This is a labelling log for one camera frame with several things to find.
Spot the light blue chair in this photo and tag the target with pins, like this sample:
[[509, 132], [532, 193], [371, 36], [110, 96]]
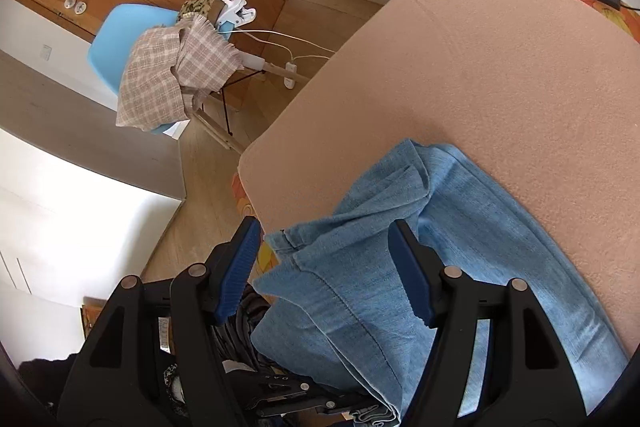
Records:
[[120, 37]]

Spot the metal door lock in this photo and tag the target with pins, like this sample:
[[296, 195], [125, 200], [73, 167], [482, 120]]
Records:
[[80, 8]]

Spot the peach blanket-covered table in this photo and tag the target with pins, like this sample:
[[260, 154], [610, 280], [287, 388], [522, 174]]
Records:
[[475, 82]]

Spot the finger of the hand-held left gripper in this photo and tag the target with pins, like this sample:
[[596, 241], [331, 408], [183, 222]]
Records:
[[280, 387]]

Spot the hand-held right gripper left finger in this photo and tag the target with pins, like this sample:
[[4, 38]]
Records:
[[240, 272]]

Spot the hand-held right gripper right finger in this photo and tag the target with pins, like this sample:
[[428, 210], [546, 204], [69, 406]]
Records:
[[410, 282]]

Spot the leopard print cloth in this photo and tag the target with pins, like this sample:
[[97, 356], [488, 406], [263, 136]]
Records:
[[197, 6]]

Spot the blue denim pants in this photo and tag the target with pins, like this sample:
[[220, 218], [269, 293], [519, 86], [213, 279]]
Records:
[[360, 257]]

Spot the beige plaid cloth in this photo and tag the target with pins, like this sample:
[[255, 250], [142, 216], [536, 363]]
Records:
[[150, 77]]

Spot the dark cloth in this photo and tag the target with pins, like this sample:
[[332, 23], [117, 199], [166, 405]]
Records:
[[45, 382]]

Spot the white light switch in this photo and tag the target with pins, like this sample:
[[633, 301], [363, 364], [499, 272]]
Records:
[[45, 53]]

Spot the white wardrobe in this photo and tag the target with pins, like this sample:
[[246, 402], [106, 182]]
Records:
[[60, 232]]

